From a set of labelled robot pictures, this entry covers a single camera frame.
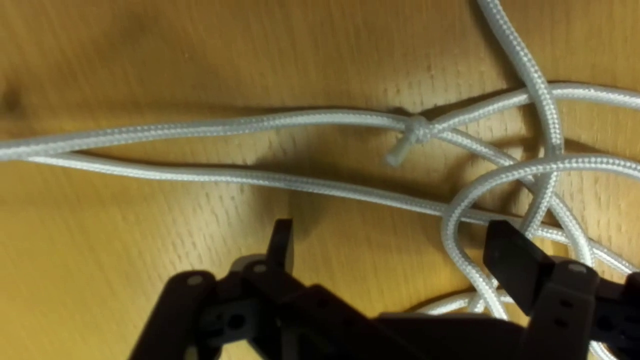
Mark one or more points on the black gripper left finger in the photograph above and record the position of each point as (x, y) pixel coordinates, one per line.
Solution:
(197, 315)

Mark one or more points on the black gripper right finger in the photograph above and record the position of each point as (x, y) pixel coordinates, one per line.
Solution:
(569, 304)

